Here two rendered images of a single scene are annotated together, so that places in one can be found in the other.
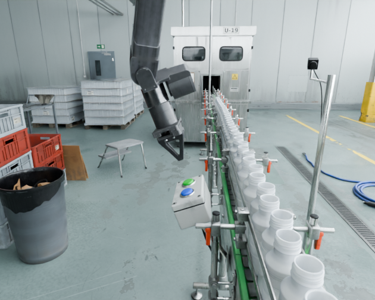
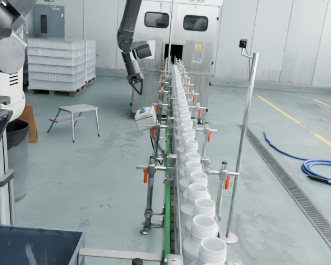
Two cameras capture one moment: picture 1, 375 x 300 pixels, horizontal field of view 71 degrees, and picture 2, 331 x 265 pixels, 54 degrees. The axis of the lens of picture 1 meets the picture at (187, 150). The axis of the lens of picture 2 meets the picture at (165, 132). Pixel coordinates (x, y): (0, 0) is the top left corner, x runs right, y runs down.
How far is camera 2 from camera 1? 0.82 m
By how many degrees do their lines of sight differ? 4
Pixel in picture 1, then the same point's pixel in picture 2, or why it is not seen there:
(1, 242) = not seen: outside the picture
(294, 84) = (268, 61)
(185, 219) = (141, 125)
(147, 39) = (128, 27)
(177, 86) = (141, 52)
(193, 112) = (152, 81)
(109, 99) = (59, 61)
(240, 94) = (202, 67)
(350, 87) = (329, 69)
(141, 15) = (127, 16)
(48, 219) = (14, 163)
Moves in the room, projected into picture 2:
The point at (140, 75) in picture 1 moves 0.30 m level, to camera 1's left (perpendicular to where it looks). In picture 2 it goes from (123, 44) to (49, 39)
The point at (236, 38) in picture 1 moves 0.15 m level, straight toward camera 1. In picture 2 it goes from (201, 8) to (201, 7)
